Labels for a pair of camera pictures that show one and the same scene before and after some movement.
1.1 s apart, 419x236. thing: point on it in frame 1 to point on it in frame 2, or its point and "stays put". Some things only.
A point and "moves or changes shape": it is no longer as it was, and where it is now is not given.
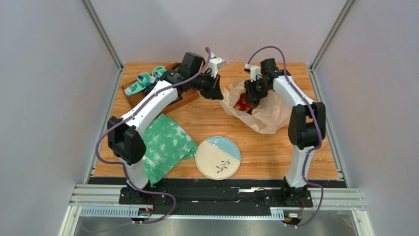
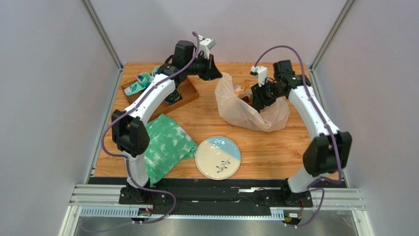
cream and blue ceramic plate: [218, 158] stays put
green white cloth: [167, 143] stays put
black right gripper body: [252, 92] to [259, 95]
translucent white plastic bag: [269, 115] moves or changes shape
